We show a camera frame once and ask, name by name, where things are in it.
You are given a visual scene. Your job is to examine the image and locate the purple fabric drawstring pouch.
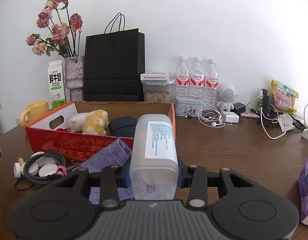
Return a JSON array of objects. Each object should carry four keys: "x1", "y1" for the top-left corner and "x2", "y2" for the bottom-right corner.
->
[{"x1": 82, "y1": 138, "x2": 133, "y2": 205}]

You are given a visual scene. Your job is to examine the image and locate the cotton swab plastic box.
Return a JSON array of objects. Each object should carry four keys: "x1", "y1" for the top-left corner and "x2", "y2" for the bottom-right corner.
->
[{"x1": 130, "y1": 114, "x2": 179, "y2": 200}]

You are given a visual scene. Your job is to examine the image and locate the navy blue zip pouch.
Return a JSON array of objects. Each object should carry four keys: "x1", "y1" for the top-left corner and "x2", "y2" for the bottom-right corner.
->
[{"x1": 108, "y1": 116, "x2": 137, "y2": 138}]

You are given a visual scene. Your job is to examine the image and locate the braided black cable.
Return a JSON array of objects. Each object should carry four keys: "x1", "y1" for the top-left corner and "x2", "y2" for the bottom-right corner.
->
[{"x1": 21, "y1": 151, "x2": 85, "y2": 185}]

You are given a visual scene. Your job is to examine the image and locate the yellow white plush toy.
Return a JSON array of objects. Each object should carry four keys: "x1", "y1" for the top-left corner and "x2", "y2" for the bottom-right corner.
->
[{"x1": 68, "y1": 109, "x2": 109, "y2": 136}]

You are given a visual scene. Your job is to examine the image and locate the large ridged white cap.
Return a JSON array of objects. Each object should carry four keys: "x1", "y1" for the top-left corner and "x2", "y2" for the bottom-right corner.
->
[{"x1": 14, "y1": 163, "x2": 26, "y2": 178}]

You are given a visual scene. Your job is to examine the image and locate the white earphones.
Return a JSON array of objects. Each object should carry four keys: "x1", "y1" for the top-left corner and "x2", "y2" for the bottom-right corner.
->
[{"x1": 197, "y1": 106, "x2": 226, "y2": 128}]

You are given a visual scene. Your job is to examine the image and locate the open white jar lid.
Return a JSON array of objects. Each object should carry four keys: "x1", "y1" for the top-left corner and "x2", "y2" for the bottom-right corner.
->
[{"x1": 39, "y1": 164, "x2": 58, "y2": 177}]

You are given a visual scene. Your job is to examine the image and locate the small white bottle cap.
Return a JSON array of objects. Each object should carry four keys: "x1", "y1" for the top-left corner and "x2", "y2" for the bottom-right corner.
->
[{"x1": 43, "y1": 157, "x2": 56, "y2": 166}]

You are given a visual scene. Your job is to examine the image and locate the white charger adapter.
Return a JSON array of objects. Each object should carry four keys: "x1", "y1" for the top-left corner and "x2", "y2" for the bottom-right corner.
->
[{"x1": 221, "y1": 111, "x2": 239, "y2": 124}]

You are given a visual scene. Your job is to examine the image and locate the decorated metal tin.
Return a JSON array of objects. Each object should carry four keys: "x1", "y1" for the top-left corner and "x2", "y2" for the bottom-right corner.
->
[{"x1": 174, "y1": 95, "x2": 205, "y2": 118}]

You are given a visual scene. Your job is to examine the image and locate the red orange cardboard box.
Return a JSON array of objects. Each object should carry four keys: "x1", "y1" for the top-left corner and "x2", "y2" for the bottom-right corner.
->
[{"x1": 25, "y1": 101, "x2": 175, "y2": 162}]

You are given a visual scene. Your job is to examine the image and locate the small flat white cap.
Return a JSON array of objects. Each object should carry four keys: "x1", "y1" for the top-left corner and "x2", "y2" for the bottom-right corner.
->
[{"x1": 28, "y1": 162, "x2": 39, "y2": 176}]

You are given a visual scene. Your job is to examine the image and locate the black power adapter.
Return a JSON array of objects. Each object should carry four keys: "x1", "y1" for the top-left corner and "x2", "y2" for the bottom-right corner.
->
[{"x1": 232, "y1": 102, "x2": 246, "y2": 116}]

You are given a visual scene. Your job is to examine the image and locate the water bottle right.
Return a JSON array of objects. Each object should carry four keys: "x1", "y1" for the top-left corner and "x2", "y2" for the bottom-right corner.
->
[{"x1": 203, "y1": 59, "x2": 219, "y2": 107}]

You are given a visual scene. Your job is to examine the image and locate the water bottle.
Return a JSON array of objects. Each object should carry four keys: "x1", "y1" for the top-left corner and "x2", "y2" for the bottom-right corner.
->
[
  {"x1": 175, "y1": 56, "x2": 190, "y2": 96},
  {"x1": 190, "y1": 57, "x2": 205, "y2": 99},
  {"x1": 203, "y1": 59, "x2": 219, "y2": 107}
]

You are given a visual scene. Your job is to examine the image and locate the white robot speaker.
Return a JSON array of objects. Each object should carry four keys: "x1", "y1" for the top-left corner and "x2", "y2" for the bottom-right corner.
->
[{"x1": 217, "y1": 83, "x2": 237, "y2": 112}]

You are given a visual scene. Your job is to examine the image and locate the clear snack storage container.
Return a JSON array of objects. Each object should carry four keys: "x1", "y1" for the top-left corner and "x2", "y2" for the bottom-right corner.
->
[{"x1": 142, "y1": 80, "x2": 174, "y2": 103}]

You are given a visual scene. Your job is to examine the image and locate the small yellow printed box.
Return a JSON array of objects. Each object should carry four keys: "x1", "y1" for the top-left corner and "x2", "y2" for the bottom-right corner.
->
[{"x1": 18, "y1": 158, "x2": 24, "y2": 165}]

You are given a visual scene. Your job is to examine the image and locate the white green milk carton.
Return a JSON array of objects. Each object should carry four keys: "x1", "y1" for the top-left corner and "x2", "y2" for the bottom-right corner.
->
[{"x1": 48, "y1": 60, "x2": 67, "y2": 109}]

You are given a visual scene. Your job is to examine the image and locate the water bottle middle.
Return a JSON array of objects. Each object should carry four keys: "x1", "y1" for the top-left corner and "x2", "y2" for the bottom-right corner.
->
[{"x1": 190, "y1": 57, "x2": 205, "y2": 99}]

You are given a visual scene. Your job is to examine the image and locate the yellow ceramic mug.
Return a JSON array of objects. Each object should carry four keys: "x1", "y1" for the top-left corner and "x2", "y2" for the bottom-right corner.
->
[{"x1": 20, "y1": 100, "x2": 50, "y2": 127}]

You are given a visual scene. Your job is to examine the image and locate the water bottle left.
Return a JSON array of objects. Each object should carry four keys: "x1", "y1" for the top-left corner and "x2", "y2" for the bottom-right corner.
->
[{"x1": 175, "y1": 56, "x2": 190, "y2": 96}]

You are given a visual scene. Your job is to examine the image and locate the white box on container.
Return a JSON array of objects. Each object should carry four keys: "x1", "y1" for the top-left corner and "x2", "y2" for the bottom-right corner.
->
[{"x1": 140, "y1": 72, "x2": 170, "y2": 81}]

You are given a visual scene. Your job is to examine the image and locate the purple tissue packet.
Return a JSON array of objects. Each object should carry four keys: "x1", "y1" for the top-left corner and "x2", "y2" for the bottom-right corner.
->
[{"x1": 298, "y1": 158, "x2": 308, "y2": 226}]

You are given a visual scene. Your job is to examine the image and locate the black paper shopping bag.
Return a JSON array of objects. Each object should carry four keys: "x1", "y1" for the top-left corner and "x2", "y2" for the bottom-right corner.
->
[{"x1": 83, "y1": 28, "x2": 145, "y2": 102}]

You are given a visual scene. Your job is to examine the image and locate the purple textured vase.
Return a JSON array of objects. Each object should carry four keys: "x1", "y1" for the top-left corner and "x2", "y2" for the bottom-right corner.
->
[{"x1": 65, "y1": 56, "x2": 84, "y2": 101}]

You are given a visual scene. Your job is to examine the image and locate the yellow snack bag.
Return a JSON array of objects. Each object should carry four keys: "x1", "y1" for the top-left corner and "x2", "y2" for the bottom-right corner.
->
[{"x1": 271, "y1": 80, "x2": 299, "y2": 114}]

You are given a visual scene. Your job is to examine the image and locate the dried pink roses bouquet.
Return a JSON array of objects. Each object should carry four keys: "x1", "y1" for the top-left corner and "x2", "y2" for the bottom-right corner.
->
[{"x1": 26, "y1": 0, "x2": 83, "y2": 59}]

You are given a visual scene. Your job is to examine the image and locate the white charging cable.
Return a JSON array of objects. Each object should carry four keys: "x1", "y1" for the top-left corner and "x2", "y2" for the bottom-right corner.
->
[{"x1": 246, "y1": 93, "x2": 308, "y2": 144}]

